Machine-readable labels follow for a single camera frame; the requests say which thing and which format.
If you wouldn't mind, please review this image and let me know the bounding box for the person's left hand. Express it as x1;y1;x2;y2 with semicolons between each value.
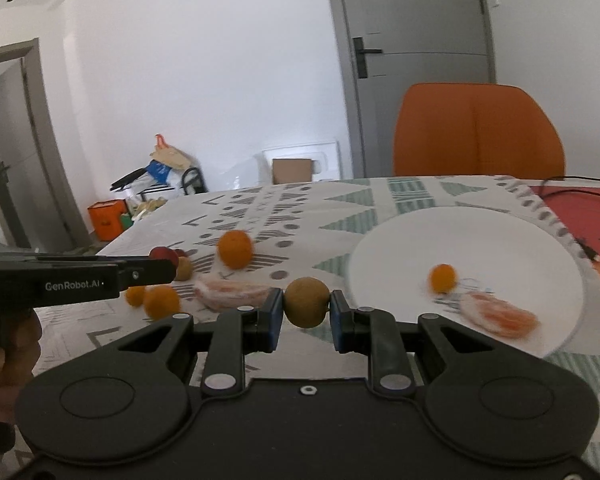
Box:
0;309;44;423

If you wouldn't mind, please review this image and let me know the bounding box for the cardboard box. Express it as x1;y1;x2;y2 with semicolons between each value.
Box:
272;158;315;186

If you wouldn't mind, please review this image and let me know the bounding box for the orange box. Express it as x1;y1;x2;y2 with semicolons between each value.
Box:
87;200;129;242

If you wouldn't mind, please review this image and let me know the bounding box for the white plate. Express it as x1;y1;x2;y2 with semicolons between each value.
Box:
346;206;589;359

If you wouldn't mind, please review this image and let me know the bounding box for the red mat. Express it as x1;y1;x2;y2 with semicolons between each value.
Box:
530;184;600;306

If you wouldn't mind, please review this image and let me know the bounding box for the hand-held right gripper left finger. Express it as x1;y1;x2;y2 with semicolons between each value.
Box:
115;287;286;397

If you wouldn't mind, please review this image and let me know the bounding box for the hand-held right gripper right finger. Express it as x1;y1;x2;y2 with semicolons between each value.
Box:
329;290;497;397

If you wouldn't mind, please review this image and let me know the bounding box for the grey door frame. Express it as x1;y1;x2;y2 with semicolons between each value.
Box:
0;37;92;251

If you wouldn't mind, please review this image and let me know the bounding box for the grey door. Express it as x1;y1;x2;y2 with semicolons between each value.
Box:
323;0;497;181

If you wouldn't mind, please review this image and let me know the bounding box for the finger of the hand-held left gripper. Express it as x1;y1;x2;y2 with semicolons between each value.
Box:
96;254;177;287

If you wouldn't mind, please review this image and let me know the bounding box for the black cable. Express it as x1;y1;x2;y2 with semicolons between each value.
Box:
537;175;600;306

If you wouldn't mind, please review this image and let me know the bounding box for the patterned tablecloth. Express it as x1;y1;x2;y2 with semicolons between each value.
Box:
11;175;600;480

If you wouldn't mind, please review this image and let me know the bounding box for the pile of bags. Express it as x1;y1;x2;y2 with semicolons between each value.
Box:
110;133;208;221

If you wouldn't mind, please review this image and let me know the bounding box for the wrapped peeled orange half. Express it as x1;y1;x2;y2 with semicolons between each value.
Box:
193;279;273;312
459;291;539;339

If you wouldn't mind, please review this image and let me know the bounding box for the black door handle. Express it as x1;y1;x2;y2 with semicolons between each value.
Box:
352;37;384;79

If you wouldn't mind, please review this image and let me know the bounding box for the red apple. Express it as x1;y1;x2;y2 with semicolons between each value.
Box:
149;246;187;267

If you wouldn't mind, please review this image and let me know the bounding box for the orange chair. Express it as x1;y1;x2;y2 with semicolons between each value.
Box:
393;82;567;181

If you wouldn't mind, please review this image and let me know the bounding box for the large orange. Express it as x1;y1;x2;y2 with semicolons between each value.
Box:
216;230;255;270

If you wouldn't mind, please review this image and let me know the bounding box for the brown kiwi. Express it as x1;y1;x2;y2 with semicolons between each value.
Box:
284;277;332;330

